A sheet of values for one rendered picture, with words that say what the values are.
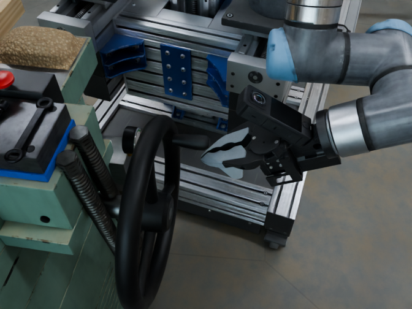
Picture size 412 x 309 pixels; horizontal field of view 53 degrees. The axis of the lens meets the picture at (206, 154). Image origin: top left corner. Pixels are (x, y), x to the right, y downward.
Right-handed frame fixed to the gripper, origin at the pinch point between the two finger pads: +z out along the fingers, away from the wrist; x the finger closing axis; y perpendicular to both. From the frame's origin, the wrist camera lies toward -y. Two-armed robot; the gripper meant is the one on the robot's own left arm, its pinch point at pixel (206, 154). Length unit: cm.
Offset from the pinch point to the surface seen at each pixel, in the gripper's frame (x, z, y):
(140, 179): -15.4, -1.6, -13.6
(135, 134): 13.9, 21.6, 2.6
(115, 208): -12.4, 9.8, -5.9
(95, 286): -10.3, 39.5, 21.5
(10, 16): 18.9, 28.9, -28.3
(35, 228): -19.5, 14.2, -13.8
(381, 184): 63, -12, 101
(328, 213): 46, 6, 91
